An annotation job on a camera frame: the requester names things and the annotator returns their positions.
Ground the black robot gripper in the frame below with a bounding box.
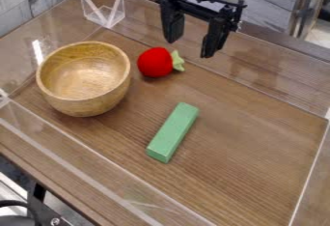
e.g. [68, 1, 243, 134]
[158, 0, 247, 58]

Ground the green rectangular block stick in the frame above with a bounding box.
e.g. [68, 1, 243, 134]
[146, 102, 199, 163]

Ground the brown wooden bowl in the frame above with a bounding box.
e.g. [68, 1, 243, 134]
[36, 41, 131, 117]

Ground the red plush strawberry toy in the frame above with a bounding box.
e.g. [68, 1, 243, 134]
[136, 47, 184, 78]

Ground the clear acrylic corner bracket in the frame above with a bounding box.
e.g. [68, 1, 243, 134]
[80, 0, 126, 29]

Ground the clear acrylic tray wall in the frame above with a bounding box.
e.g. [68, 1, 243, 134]
[0, 95, 215, 226]

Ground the black table leg bracket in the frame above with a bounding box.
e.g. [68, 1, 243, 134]
[0, 181, 75, 226]

